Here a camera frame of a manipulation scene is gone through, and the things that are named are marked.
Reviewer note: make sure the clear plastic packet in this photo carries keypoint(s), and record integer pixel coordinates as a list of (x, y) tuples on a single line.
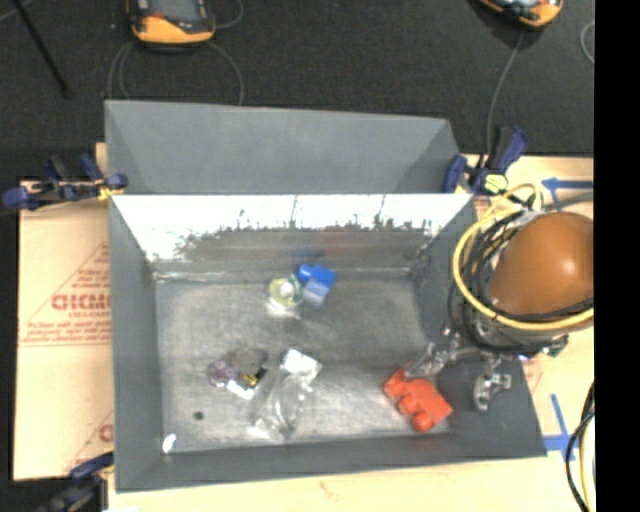
[(287, 395)]

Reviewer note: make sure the grey metal bin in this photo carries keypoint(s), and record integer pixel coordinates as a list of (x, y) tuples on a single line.
[(350, 340)]

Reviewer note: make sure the blue toy block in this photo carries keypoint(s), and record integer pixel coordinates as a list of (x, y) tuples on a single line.
[(316, 282)]

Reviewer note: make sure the yellow-green round cup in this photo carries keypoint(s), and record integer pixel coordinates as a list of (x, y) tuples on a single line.
[(284, 292)]

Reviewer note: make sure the small white and yellow packet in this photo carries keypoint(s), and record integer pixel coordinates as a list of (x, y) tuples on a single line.
[(245, 385)]

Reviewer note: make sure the orange-red toy block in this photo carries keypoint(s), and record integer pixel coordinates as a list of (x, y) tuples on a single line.
[(420, 400)]

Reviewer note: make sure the purple and grey toy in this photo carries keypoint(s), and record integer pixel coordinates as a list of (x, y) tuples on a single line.
[(235, 365)]

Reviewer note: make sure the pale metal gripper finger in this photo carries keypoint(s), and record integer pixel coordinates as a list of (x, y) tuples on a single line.
[(489, 387), (429, 361)]

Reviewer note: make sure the brown cardboard board, red print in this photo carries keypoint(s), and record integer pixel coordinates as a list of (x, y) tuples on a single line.
[(60, 390)]

